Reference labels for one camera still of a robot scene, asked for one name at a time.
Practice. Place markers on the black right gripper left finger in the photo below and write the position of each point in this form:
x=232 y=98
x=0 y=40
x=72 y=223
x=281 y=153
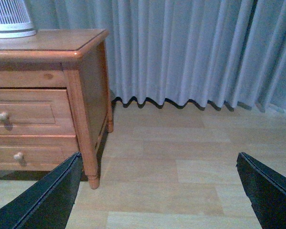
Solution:
x=48 y=203

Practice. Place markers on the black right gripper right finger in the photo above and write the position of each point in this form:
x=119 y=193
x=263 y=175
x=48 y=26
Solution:
x=266 y=189

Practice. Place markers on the wooden drawer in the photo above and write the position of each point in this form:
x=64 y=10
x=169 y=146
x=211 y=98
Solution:
x=35 y=112
x=35 y=153

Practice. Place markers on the wooden nightstand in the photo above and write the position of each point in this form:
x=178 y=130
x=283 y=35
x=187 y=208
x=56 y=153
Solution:
x=73 y=60

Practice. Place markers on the light grey curtain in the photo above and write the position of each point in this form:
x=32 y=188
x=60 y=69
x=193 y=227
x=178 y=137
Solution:
x=221 y=51

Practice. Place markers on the white slatted table lamp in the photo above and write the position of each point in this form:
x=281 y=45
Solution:
x=15 y=20

